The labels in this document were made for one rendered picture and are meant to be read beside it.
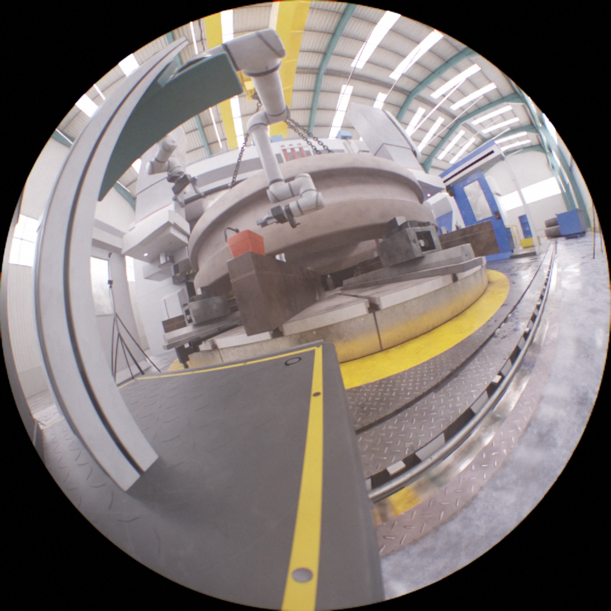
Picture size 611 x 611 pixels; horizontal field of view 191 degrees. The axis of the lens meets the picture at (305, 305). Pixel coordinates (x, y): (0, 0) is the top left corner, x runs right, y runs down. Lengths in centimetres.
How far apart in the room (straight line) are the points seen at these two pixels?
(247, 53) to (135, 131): 41
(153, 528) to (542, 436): 63
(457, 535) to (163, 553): 40
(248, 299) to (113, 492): 81
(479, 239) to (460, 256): 127
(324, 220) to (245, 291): 99
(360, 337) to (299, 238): 95
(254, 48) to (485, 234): 242
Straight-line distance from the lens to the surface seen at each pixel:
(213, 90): 63
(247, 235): 92
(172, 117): 67
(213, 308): 200
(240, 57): 79
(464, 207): 588
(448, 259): 127
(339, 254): 601
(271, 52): 80
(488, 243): 246
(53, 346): 18
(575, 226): 937
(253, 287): 83
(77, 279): 20
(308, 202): 91
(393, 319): 106
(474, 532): 45
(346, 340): 101
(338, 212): 164
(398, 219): 163
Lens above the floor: 43
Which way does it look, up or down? 4 degrees down
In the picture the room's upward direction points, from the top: 16 degrees counter-clockwise
